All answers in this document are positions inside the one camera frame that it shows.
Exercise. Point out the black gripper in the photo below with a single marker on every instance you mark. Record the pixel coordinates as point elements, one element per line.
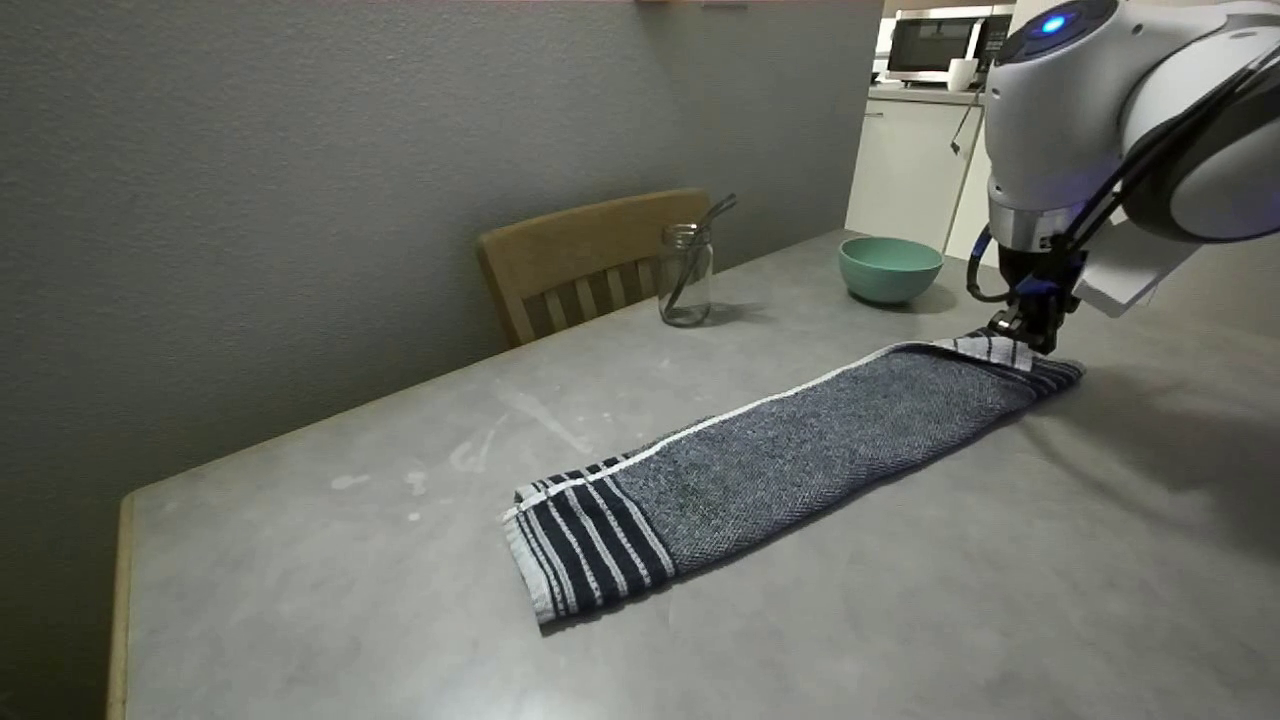
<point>1036,278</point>

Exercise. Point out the blue striped towel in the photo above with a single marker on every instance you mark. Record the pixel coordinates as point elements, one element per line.
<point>800,440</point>

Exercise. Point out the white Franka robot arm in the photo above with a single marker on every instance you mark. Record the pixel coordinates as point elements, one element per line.
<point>1064,123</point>

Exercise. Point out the green ceramic bowl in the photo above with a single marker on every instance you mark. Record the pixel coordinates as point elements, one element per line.
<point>886,278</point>

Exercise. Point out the white kitchen cabinet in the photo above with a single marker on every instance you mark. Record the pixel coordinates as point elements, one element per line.
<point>907,160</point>

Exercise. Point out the small white cup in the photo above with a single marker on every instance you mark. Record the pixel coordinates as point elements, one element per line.
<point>960,75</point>

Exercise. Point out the white microwave oven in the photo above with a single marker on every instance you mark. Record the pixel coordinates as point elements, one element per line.
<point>932,41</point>

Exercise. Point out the dark metal utensil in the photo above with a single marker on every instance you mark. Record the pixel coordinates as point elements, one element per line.
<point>720,212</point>

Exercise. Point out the wooden chair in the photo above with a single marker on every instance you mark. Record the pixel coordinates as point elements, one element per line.
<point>584,242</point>

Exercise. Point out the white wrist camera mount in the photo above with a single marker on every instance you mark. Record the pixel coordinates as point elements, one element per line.
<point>1125,267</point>

